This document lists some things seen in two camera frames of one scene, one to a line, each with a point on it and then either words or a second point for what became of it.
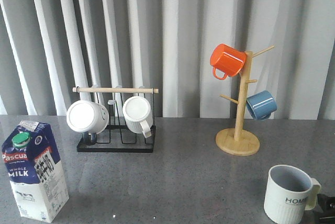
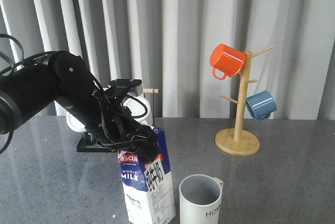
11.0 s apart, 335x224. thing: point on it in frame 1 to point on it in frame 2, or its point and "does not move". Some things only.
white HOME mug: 289,192 to 200,198
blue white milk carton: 33,165 to 148,186
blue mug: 261,104 does not move
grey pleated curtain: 61,31 does not move
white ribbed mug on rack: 138,114 does not move
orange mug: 226,60 does not move
